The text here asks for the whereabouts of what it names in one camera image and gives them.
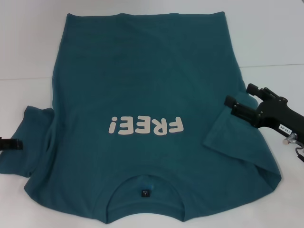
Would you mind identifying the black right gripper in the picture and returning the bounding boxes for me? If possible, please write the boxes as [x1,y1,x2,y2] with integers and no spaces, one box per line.
[224,83,304,144]

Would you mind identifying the teal t-shirt with FREE print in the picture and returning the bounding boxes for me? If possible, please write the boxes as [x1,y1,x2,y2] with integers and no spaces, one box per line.
[0,10,283,218]

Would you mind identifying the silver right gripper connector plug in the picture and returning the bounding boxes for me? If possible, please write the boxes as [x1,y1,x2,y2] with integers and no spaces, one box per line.
[282,133,298,146]

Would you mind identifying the right wrist cable with plug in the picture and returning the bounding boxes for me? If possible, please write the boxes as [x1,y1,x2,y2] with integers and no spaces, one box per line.
[294,142,304,163]

